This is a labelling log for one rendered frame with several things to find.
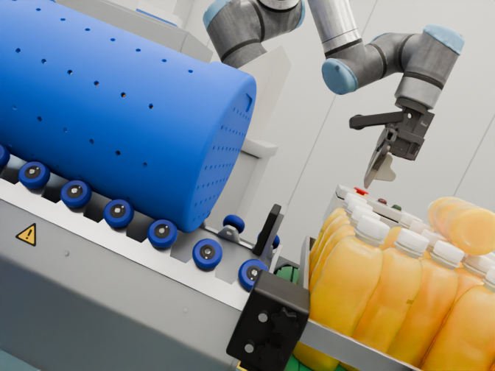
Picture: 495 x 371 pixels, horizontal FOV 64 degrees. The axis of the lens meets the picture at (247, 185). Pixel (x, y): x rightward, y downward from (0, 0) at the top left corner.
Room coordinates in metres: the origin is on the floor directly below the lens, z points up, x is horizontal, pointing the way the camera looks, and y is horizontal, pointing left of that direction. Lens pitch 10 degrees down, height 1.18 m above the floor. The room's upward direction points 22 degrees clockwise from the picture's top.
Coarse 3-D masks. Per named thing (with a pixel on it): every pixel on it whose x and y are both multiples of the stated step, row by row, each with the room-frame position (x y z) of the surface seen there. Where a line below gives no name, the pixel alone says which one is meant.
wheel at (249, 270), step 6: (246, 264) 0.56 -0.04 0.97; (252, 264) 0.56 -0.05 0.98; (258, 264) 0.56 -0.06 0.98; (264, 264) 0.56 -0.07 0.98; (240, 270) 0.55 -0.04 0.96; (246, 270) 0.55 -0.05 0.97; (252, 270) 0.55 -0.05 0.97; (258, 270) 0.55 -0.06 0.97; (240, 276) 0.55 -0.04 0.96; (246, 276) 0.55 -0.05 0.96; (252, 276) 0.55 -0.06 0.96; (240, 282) 0.55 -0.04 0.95; (246, 282) 0.54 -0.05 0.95; (252, 282) 0.54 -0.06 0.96; (246, 288) 0.54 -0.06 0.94
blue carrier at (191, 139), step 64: (0, 0) 0.61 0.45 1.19; (0, 64) 0.56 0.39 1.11; (64, 64) 0.56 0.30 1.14; (128, 64) 0.57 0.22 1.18; (192, 64) 0.60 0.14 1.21; (0, 128) 0.59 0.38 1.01; (64, 128) 0.56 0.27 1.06; (128, 128) 0.54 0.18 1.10; (192, 128) 0.54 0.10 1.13; (128, 192) 0.57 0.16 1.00; (192, 192) 0.54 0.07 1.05
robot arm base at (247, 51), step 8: (248, 40) 1.36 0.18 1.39; (256, 40) 1.38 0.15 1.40; (232, 48) 1.35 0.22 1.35; (240, 48) 1.35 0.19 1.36; (248, 48) 1.35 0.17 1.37; (256, 48) 1.36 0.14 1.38; (224, 56) 1.37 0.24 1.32; (232, 56) 1.35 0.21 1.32; (240, 56) 1.34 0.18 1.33; (248, 56) 1.33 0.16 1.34; (256, 56) 1.34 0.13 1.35; (232, 64) 1.34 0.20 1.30; (240, 64) 1.33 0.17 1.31
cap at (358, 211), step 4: (356, 208) 0.58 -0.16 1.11; (360, 208) 0.58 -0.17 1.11; (364, 208) 0.60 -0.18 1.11; (356, 212) 0.58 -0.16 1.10; (360, 212) 0.57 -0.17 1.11; (364, 212) 0.57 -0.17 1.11; (368, 212) 0.57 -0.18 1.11; (372, 212) 0.60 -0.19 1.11; (352, 216) 0.59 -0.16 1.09; (356, 216) 0.58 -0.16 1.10; (360, 216) 0.57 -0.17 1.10; (372, 216) 0.57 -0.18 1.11; (376, 216) 0.57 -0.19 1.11
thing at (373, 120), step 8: (392, 112) 0.92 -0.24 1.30; (400, 112) 0.91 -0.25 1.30; (352, 120) 0.93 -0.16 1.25; (360, 120) 0.92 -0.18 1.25; (368, 120) 0.92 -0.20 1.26; (376, 120) 0.92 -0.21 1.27; (384, 120) 0.92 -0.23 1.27; (392, 120) 0.92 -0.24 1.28; (400, 120) 0.91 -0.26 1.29; (352, 128) 0.95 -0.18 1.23; (360, 128) 0.93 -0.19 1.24
